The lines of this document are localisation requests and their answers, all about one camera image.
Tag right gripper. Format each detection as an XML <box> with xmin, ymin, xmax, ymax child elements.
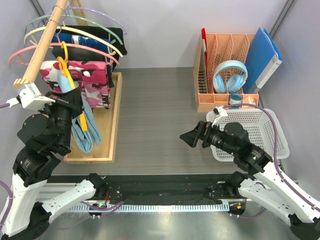
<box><xmin>179</xmin><ymin>119</ymin><xmax>238</xmax><ymax>156</ymax></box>

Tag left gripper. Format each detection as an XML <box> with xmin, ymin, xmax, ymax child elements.
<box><xmin>39</xmin><ymin>86</ymin><xmax>87</xmax><ymax>151</ymax></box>

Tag orange plastic hanger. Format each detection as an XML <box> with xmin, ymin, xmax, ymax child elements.
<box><xmin>57</xmin><ymin>41</ymin><xmax>88</xmax><ymax>131</ymax></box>

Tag light blue trousers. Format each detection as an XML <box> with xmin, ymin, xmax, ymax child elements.
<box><xmin>56</xmin><ymin>72</ymin><xmax>103</xmax><ymax>154</ymax></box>

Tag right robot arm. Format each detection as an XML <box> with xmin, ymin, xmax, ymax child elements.
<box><xmin>180</xmin><ymin>121</ymin><xmax>320</xmax><ymax>240</ymax></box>

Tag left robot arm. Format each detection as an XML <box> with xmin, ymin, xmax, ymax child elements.
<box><xmin>0</xmin><ymin>84</ymin><xmax>107</xmax><ymax>240</ymax></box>

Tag pink camouflage trousers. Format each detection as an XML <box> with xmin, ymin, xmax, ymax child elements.
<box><xmin>40</xmin><ymin>60</ymin><xmax>111</xmax><ymax>109</ymax></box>

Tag dark grey trousers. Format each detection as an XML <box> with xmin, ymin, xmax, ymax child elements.
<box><xmin>51</xmin><ymin>46</ymin><xmax>117</xmax><ymax>88</ymax></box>

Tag pink plastic hanger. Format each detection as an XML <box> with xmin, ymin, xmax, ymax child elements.
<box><xmin>8</xmin><ymin>42</ymin><xmax>121</xmax><ymax>66</ymax></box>

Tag blue patterned trousers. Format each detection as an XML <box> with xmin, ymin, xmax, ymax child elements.
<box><xmin>51</xmin><ymin>33</ymin><xmax>115</xmax><ymax>54</ymax></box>

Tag cream plastic hanger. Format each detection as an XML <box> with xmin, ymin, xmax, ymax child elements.
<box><xmin>23</xmin><ymin>26</ymin><xmax>124</xmax><ymax>57</ymax></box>

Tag black trousers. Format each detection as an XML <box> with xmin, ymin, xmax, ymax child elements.
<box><xmin>52</xmin><ymin>25</ymin><xmax>128</xmax><ymax>56</ymax></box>

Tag green plastic hanger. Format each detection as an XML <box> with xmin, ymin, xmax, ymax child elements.
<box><xmin>23</xmin><ymin>14</ymin><xmax>124</xmax><ymax>45</ymax></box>

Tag purple plastic hanger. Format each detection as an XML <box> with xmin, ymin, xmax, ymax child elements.
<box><xmin>39</xmin><ymin>6</ymin><xmax>128</xmax><ymax>36</ymax></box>

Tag wooden clothes rack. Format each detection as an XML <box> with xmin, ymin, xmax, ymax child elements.
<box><xmin>13</xmin><ymin>0</ymin><xmax>123</xmax><ymax>165</ymax></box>

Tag blue white small jar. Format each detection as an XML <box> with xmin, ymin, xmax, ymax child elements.
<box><xmin>228</xmin><ymin>93</ymin><xmax>243</xmax><ymax>109</ymax></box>

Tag light blue headphones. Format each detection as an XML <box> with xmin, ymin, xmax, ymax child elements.
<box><xmin>212</xmin><ymin>60</ymin><xmax>248</xmax><ymax>94</ymax></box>

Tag white plastic basket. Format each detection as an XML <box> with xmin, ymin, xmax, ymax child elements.
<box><xmin>219</xmin><ymin>108</ymin><xmax>290</xmax><ymax>160</ymax></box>

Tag red folder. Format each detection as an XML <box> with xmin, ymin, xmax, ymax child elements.
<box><xmin>201</xmin><ymin>27</ymin><xmax>209</xmax><ymax>93</ymax></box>

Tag blue folder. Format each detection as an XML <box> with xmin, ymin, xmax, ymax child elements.
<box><xmin>242</xmin><ymin>28</ymin><xmax>283</xmax><ymax>94</ymax></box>

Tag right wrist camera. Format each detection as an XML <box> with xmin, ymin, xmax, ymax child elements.
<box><xmin>212</xmin><ymin>106</ymin><xmax>228</xmax><ymax>126</ymax></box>

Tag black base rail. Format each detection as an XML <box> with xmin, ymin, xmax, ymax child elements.
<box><xmin>104</xmin><ymin>174</ymin><xmax>242</xmax><ymax>206</ymax></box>

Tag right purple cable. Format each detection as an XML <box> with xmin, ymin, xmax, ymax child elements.
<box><xmin>223</xmin><ymin>103</ymin><xmax>320</xmax><ymax>220</ymax></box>

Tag white slotted cable duct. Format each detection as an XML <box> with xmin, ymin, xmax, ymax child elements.
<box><xmin>69</xmin><ymin>202</ymin><xmax>230</xmax><ymax>214</ymax></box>

